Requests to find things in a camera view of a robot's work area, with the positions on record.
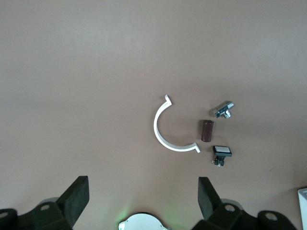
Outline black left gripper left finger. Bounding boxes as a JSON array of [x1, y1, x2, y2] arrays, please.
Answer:
[[0, 176, 90, 230]]

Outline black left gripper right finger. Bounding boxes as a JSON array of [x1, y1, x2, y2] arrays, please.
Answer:
[[193, 176, 298, 230]]

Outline black push button white cap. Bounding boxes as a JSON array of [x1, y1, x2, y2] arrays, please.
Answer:
[[211, 145, 233, 166]]

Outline white drawer cabinet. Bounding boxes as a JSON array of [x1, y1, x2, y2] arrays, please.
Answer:
[[296, 188, 307, 230]]

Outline brown cylinder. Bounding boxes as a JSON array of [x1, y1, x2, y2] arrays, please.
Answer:
[[200, 119, 215, 142]]

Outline silver metal tee fitting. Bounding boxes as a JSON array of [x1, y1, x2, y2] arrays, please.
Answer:
[[208, 100, 235, 120]]

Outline white half ring clamp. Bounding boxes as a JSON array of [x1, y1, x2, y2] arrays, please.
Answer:
[[153, 94, 201, 154]]

